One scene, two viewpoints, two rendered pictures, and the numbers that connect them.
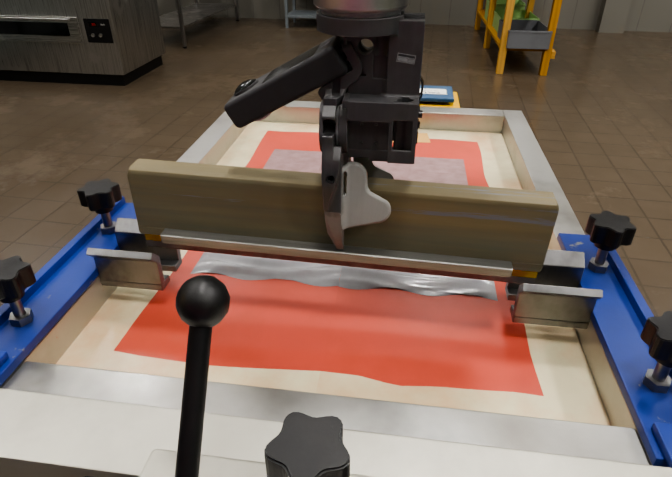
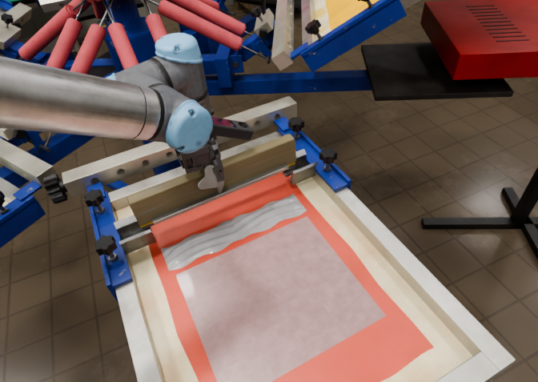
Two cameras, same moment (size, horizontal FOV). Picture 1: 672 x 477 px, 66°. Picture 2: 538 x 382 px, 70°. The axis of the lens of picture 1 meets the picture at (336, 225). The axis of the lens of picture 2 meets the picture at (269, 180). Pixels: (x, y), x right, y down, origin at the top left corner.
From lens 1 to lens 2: 1.16 m
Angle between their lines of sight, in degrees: 100
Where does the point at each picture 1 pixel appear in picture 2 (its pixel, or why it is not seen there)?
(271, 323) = (241, 193)
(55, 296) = (300, 146)
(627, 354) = (108, 218)
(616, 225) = (102, 239)
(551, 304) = (134, 224)
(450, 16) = not seen: outside the picture
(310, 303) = (234, 207)
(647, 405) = (106, 203)
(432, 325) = (183, 223)
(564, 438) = (130, 189)
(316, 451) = not seen: hidden behind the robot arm
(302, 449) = not seen: hidden behind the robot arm
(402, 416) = (174, 174)
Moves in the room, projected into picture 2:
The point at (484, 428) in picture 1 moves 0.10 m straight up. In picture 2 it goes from (151, 182) to (141, 153)
